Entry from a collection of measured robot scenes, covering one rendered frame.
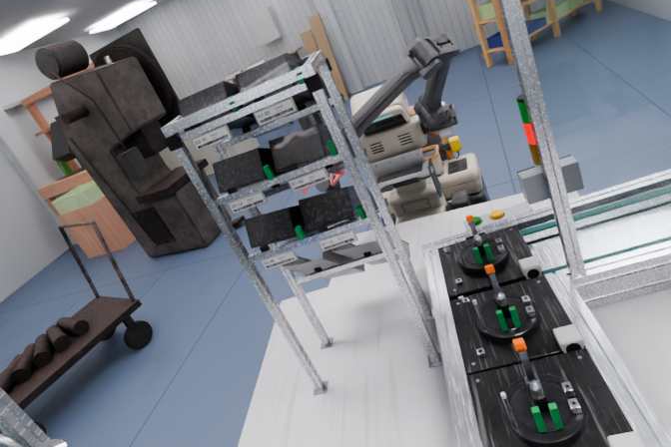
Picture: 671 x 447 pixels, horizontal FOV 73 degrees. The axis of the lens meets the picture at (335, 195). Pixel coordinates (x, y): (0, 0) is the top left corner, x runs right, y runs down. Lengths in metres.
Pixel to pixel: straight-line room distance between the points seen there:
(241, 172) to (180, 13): 9.58
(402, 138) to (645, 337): 1.09
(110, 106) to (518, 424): 4.52
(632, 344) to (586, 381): 0.24
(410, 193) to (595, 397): 1.25
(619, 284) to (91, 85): 4.57
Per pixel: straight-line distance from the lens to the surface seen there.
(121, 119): 4.91
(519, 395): 0.98
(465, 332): 1.14
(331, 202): 1.05
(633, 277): 1.28
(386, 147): 1.89
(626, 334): 1.23
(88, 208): 6.80
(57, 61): 5.27
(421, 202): 1.99
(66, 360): 3.84
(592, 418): 0.96
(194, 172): 1.02
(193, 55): 10.62
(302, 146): 1.00
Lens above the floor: 1.74
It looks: 21 degrees down
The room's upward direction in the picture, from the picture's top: 25 degrees counter-clockwise
